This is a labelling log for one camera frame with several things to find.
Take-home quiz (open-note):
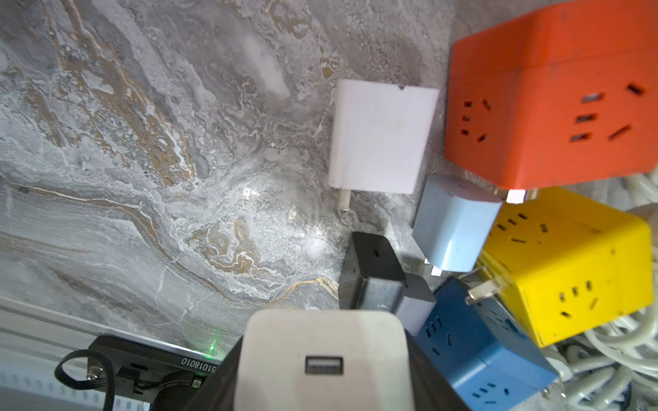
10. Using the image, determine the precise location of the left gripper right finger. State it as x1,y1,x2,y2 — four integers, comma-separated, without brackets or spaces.
405,332,471,411

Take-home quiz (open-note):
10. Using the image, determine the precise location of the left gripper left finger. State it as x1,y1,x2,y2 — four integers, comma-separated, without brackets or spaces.
183,337,243,411

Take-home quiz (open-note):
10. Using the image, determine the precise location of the blue cube socket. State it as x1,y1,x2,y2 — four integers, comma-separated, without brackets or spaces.
415,279,558,410

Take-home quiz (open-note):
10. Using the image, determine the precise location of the white USB charger plug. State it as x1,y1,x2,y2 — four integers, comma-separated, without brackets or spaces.
233,309,416,411

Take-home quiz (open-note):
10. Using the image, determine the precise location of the small white charger plug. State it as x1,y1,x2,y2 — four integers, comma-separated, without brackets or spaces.
393,273,436,337

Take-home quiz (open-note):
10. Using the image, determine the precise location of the black adapter plug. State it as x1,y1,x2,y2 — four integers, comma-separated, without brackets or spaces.
339,232,405,313

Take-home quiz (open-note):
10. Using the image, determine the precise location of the light blue adapter plug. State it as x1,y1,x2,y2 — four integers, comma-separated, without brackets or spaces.
412,174,503,277

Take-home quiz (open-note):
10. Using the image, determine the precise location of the yellow cube socket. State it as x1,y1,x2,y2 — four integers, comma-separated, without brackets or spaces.
477,188,654,348

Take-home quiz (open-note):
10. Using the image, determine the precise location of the white 66W charger plug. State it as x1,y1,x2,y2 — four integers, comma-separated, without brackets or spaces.
328,80,440,212

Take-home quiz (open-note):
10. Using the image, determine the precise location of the red cube socket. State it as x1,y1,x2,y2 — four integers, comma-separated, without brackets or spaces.
445,1,657,190

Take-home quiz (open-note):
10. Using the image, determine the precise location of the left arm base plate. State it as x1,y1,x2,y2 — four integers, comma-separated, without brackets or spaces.
54,333,222,411

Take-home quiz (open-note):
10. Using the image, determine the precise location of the white coiled cable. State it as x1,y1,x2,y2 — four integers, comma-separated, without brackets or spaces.
539,169,658,411

